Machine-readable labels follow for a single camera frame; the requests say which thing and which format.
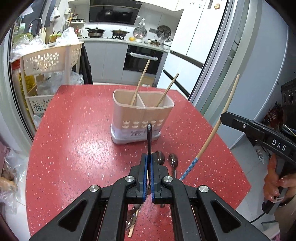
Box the beige plastic utensil holder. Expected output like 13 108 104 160
110 89 174 145

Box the black range hood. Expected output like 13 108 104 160
89 0 142 26

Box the red snack bag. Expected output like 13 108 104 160
263 103 284 135

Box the yellow oil bottle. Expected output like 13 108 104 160
19 71 38 98

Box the pink plastic stool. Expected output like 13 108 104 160
0 137 12 164

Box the hanging white plastic bag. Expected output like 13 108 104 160
49 6 61 23

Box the plastic bag of ginger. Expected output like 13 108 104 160
0 148 29 210

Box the round metal steamer rack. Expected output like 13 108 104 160
133 26 147 39
156 25 172 39

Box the beige plastic storage rack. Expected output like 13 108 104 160
20 42 85 131

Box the black built-in oven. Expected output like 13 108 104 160
123 44 164 75

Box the wooden chopstick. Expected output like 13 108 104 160
128 204 142 238
156 73 180 107
179 74 240 181
131 59 151 105

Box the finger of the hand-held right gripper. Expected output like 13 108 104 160
220 112 260 147

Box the white spice shelf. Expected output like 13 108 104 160
65 18 85 38

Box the clear plastic bag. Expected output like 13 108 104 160
9 35 50 63

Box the person's right hand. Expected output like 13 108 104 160
263 153 296 207

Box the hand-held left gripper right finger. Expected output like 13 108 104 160
151 153 270 241

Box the beige knife block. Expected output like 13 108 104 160
39 27 47 45

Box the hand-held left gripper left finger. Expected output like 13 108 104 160
29 153 149 241

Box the black wok with lid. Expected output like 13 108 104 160
110 28 129 39

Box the black cable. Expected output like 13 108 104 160
251 204 281 224

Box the black kitchen faucet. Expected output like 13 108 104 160
29 18 43 36

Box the black hanging cloth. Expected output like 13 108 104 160
79 45 93 85

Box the metal spoon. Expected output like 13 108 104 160
126 123 153 230
168 153 179 179
154 150 165 166

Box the dark patterned box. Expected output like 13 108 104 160
281 78 296 105

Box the white refrigerator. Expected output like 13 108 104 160
157 0 230 99

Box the cardboard box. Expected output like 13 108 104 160
137 76 154 88

